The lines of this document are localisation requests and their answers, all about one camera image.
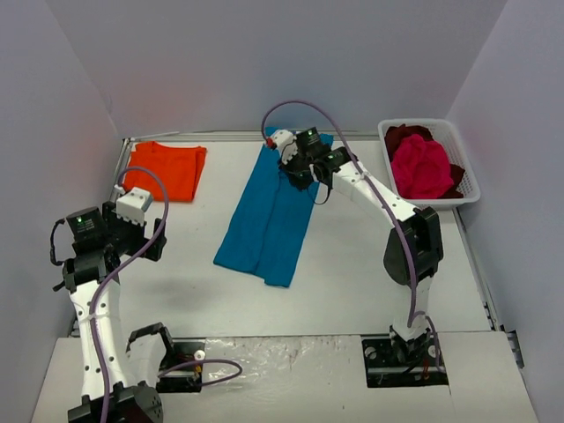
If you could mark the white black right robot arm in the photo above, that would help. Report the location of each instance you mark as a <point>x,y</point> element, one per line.
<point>414,247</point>

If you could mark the folded orange t shirt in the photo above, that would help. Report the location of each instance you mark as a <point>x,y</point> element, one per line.
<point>178,168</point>

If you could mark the pink magenta t shirt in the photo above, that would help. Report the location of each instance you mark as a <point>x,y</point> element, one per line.
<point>421,168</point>

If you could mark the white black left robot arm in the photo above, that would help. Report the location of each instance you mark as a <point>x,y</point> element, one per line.
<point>119,374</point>

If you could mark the teal blue t shirt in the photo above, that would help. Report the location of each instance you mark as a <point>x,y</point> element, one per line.
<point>266,232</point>

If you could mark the dark maroon t shirt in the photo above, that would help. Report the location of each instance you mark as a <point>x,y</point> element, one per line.
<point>395,134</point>

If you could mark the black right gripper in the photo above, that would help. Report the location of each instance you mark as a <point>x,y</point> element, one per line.
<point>295,172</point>

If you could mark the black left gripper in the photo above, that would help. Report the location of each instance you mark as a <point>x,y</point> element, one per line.
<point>133,238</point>

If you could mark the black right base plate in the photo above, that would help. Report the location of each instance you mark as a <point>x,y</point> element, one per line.
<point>389,364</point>

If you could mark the white plastic laundry basket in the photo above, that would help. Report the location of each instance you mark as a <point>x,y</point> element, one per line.
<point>447,136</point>

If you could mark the white front cover board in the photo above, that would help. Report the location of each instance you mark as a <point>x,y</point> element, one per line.
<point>322,379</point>

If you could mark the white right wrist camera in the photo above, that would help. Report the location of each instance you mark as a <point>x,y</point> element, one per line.
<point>285,142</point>

